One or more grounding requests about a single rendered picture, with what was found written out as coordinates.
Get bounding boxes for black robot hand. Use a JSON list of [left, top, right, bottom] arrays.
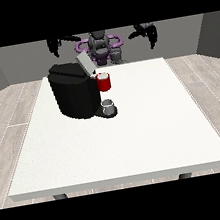
[[46, 34, 85, 60], [126, 21, 160, 54]]

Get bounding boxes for pale grey machine lid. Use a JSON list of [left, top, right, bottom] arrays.
[[74, 49, 98, 79]]

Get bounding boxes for small grey coffee pod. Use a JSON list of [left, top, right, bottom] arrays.
[[108, 47, 124, 65]]

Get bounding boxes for black coffee machine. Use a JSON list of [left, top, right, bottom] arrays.
[[45, 55, 119, 127]]

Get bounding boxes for red pod holder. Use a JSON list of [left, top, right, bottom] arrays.
[[94, 71, 114, 94]]

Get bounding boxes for grey robot trunk purple rings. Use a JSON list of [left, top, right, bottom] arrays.
[[71, 27, 128, 71]]

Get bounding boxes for small grey cup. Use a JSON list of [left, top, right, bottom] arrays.
[[99, 97, 118, 117]]

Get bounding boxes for dark table leg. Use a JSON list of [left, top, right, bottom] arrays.
[[52, 192, 69, 201], [177, 171, 194, 181]]

